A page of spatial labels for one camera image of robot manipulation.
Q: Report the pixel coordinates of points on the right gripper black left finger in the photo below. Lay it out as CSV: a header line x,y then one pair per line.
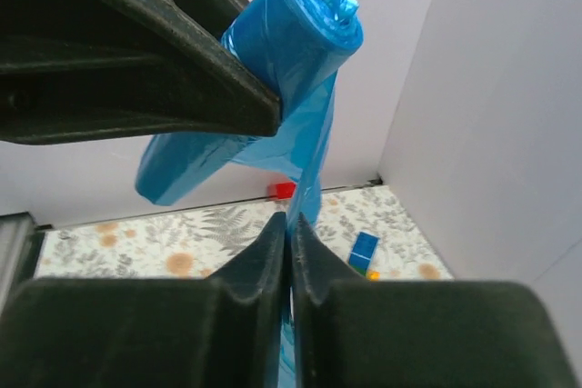
x,y
150,329

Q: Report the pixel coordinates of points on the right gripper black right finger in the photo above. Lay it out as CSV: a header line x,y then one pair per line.
x,y
354,332

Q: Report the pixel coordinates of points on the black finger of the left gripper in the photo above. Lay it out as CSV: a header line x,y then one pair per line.
x,y
84,70

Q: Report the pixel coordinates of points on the blue trash bag roll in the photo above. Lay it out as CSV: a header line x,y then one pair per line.
x,y
296,47

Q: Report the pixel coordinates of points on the floral patterned table mat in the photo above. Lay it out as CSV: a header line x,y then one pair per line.
x,y
195,243

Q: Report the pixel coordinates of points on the red block on rail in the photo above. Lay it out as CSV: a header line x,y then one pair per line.
x,y
281,191

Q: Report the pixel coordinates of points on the aluminium frame rail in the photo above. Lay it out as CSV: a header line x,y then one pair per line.
x,y
20,247

